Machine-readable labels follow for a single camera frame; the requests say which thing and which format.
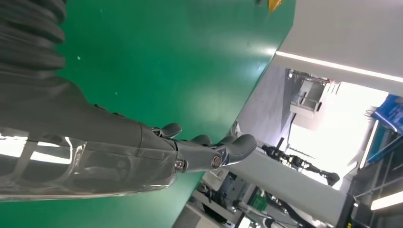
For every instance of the grey shelf unit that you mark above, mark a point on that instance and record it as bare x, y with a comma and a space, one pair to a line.
307, 94

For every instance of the blue sign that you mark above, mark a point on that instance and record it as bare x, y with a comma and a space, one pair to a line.
390, 111

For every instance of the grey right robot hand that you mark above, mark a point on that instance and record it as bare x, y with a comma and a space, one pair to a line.
78, 141

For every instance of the green table mat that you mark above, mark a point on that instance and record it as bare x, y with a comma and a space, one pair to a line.
157, 63

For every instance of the yellow wrapped flat cardboard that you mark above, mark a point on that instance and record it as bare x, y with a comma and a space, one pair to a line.
274, 4

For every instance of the small green box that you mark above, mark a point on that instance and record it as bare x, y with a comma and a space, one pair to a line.
258, 201

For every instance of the white bench slab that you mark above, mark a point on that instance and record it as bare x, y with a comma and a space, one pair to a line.
283, 182

